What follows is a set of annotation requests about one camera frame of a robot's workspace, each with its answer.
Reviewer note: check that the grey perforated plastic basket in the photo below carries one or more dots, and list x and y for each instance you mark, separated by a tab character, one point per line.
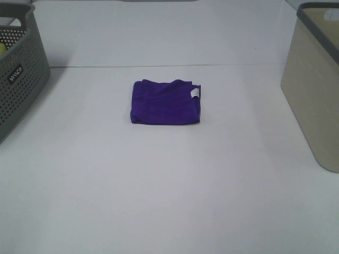
24	66

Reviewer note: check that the beige bin with grey rim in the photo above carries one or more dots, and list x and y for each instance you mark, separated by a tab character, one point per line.
310	79

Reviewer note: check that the yellow-green item in basket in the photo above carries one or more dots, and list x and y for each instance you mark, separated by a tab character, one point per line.
3	48

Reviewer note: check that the purple towel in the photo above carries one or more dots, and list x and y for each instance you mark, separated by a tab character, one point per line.
174	103

